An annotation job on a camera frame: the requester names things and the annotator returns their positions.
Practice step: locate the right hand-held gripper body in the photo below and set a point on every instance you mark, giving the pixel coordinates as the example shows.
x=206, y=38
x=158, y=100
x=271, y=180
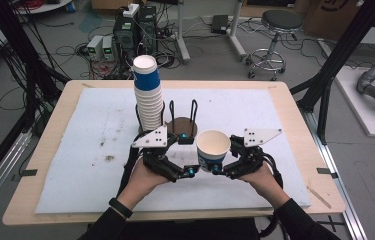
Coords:
x=255, y=136

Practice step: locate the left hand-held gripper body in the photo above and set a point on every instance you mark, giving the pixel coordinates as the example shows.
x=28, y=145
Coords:
x=153, y=138

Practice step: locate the white paper cup blue band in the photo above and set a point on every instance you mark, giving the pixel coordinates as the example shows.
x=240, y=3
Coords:
x=212, y=146

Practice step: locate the stack of paper cups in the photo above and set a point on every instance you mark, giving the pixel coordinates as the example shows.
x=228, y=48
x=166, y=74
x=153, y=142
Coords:
x=148, y=100

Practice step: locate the person's right hand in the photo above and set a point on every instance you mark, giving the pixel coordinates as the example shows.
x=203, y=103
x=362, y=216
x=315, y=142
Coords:
x=268, y=185

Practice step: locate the person's left hand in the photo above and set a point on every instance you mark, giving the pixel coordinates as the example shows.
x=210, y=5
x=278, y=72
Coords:
x=141, y=186

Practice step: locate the black wristband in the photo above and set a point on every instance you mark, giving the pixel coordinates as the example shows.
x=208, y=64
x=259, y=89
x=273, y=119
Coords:
x=120, y=207

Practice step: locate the black tape piece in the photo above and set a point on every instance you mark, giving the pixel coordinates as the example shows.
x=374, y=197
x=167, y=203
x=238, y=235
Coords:
x=325, y=171
x=28, y=172

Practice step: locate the white table mat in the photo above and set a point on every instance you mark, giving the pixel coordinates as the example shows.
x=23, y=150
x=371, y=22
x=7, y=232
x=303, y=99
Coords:
x=85, y=180

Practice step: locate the white desk leg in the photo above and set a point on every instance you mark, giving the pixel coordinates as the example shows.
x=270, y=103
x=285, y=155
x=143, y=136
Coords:
x=182, y=36
x=235, y=30

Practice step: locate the grey bench power supply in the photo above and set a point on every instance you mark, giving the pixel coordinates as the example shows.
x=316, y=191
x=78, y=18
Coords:
x=107, y=47
x=94, y=46

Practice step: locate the black computer tower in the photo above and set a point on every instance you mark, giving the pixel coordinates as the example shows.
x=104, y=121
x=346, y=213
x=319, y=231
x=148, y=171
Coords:
x=130, y=36

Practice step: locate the white platform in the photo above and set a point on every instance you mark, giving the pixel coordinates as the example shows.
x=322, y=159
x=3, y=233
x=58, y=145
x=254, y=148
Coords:
x=365, y=113

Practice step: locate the black box on floor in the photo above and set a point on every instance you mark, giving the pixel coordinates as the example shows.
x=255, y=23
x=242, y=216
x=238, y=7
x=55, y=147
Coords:
x=219, y=23

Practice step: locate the black round stool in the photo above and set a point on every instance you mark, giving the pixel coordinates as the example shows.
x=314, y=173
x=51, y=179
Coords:
x=280, y=20

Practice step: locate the white power strip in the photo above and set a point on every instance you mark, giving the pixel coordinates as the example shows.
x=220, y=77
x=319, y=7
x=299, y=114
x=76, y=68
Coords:
x=131, y=10

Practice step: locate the cardboard box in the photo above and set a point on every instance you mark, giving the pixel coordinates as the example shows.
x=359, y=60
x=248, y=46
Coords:
x=325, y=20

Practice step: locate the black metal frame post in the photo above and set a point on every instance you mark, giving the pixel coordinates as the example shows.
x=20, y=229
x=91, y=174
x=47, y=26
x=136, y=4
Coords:
x=338, y=53

